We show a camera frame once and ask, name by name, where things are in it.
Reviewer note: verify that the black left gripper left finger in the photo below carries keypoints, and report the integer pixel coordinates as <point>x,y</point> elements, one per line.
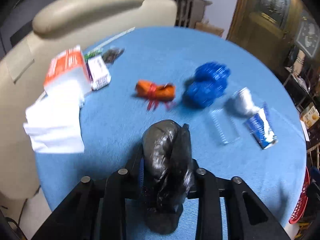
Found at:
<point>96,209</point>

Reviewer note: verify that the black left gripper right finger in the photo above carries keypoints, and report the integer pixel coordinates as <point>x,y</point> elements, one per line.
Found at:
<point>231,202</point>

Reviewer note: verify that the black plastic bag bundle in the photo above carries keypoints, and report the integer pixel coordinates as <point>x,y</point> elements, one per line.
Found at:
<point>168,174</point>

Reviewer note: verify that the red plastic mesh basket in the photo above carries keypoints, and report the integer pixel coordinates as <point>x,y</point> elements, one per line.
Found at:
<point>302,202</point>

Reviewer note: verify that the clear plastic tray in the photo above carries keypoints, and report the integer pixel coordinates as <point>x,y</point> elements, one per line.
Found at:
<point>224,126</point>

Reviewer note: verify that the blue foil snack wrapper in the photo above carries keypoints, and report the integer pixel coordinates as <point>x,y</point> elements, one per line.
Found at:
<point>260,127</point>

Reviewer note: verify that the white tissue paper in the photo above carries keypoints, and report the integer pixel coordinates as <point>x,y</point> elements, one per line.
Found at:
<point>53,125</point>

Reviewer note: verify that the blue tablecloth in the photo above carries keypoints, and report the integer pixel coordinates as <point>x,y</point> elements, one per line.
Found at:
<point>114,118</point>

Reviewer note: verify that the white plastic bag bundle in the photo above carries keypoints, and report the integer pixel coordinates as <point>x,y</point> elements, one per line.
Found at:
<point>244,104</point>

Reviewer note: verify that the orange plastic bag bundle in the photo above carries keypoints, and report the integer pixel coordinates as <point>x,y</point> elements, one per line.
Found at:
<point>156,94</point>

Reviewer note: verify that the white barcode card box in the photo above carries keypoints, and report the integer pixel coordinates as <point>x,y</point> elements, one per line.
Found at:
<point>99,73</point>

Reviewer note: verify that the orange white tissue pack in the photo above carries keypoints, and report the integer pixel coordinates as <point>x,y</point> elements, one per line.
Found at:
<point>68,73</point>

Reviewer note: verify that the blue plastic bag bundle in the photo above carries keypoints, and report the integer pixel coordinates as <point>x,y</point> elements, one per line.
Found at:
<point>208,84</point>

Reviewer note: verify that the dark snack packet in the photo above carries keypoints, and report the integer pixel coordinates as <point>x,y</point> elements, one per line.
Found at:
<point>110,56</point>

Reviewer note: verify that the green wrapper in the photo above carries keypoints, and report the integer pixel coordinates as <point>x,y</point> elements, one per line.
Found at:
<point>92,54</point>

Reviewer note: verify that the beige leather sofa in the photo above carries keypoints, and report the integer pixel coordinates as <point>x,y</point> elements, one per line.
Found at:
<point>58,26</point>

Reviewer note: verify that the brown wooden door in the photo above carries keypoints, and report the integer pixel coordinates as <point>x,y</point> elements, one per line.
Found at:
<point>268,29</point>

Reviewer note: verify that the wooden radiator cabinet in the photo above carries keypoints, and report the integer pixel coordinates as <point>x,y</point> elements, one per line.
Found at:
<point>189,12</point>

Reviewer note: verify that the cardboard box by wall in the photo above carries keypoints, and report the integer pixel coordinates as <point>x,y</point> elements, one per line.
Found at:
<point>208,28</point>

